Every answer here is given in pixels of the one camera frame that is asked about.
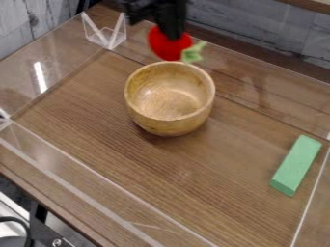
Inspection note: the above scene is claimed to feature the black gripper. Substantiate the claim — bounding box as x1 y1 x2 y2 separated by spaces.
122 0 187 41

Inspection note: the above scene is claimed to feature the red plush fruit green leaf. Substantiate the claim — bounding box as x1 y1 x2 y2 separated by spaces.
146 25 207 64

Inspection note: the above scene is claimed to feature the wooden bowl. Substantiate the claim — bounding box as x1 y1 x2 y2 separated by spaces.
124 62 215 136

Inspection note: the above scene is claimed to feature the green rectangular block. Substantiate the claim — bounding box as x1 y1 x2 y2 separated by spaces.
269 135 321 197

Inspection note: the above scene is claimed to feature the clear acrylic corner bracket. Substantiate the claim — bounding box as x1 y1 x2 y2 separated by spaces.
81 12 126 50

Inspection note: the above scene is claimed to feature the black table leg bracket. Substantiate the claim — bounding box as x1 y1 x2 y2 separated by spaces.
26 199 88 247

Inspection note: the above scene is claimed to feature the black cable bottom left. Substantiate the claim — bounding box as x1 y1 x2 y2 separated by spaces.
0 215 33 247

